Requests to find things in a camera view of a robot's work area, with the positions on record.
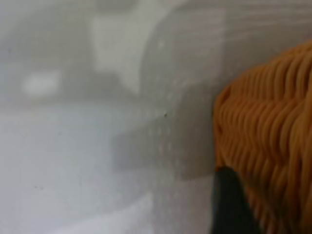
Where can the orange woven wicker basket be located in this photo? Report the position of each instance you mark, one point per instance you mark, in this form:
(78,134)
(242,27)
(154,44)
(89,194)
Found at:
(273,126)

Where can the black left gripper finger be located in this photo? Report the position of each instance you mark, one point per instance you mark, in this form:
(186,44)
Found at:
(229,207)

